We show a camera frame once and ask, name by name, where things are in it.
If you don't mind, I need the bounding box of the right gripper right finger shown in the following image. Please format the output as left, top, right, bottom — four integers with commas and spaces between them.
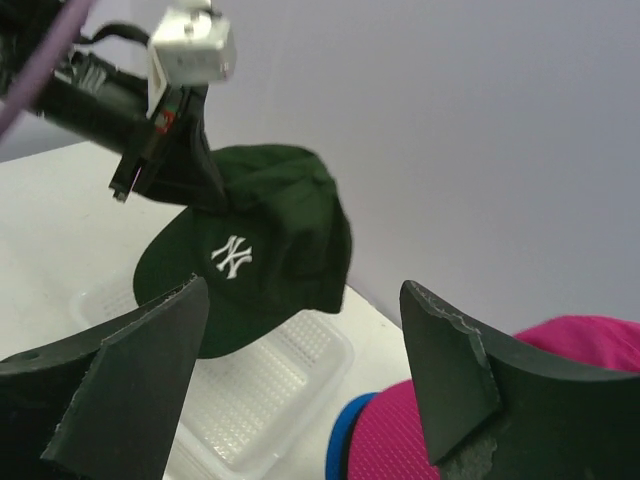
399, 280, 639, 479

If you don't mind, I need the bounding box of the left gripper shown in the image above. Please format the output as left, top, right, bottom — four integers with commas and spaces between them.
29, 51, 229, 213

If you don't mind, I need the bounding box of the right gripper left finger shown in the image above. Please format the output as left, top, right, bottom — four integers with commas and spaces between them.
1, 277, 209, 480

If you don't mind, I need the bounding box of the magenta baseball cap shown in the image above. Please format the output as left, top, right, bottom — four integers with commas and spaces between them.
348, 315, 639, 479

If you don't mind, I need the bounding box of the dark green baseball cap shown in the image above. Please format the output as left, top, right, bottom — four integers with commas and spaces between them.
132, 144, 352, 359

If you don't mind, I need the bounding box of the blue baseball cap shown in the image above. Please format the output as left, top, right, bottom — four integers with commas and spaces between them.
325, 392, 376, 480

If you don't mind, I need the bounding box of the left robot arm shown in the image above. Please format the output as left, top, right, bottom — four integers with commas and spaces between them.
1, 1, 236, 213

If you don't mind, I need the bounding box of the clear plastic bin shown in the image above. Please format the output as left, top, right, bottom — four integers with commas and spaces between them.
69, 277, 356, 480

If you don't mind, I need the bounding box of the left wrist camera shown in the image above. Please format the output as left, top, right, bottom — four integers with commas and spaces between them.
147, 0, 237, 115

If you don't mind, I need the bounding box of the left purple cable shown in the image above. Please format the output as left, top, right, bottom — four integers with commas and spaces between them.
0, 0, 96, 136

